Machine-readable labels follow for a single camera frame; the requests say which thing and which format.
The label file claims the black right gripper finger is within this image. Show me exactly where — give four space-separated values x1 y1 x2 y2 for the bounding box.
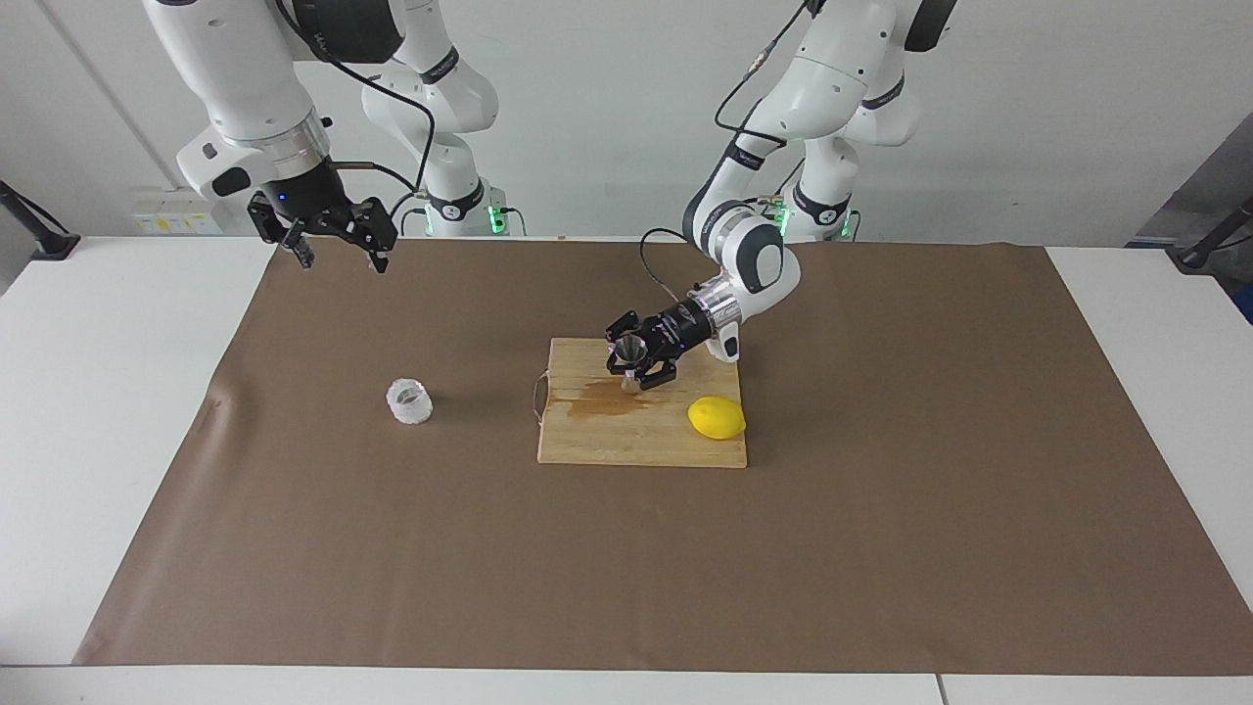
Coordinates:
328 198 399 275
279 220 316 270

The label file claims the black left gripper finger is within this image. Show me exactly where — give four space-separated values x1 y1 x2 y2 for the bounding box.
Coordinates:
607 354 678 392
605 310 667 346

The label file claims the steel double jigger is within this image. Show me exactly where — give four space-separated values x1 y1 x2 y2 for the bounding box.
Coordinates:
613 333 648 393

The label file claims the clear crinkled plastic cup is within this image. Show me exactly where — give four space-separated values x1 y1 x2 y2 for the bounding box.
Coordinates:
386 378 434 425

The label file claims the yellow lemon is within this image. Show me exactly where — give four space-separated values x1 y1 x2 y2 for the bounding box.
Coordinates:
687 396 747 441

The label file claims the wooden cutting board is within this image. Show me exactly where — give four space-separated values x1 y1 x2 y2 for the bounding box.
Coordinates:
532 338 748 469

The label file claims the brown paper table mat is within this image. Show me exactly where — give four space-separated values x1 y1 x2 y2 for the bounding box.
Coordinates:
73 238 1253 677

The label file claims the dark grey panel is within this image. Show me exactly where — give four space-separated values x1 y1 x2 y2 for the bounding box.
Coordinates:
1126 113 1253 324

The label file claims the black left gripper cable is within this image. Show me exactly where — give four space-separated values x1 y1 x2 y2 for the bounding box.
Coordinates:
639 0 815 306

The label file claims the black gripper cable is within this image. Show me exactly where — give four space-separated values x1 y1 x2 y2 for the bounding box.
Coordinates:
639 0 815 306
279 0 438 221

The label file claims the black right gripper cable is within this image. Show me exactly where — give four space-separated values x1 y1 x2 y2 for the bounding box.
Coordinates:
279 0 438 221

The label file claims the white wall socket strip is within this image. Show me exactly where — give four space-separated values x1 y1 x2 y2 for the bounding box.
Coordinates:
132 189 224 236

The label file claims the black clamp mount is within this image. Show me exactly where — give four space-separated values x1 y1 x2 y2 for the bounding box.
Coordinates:
1170 196 1253 273
0 181 81 260

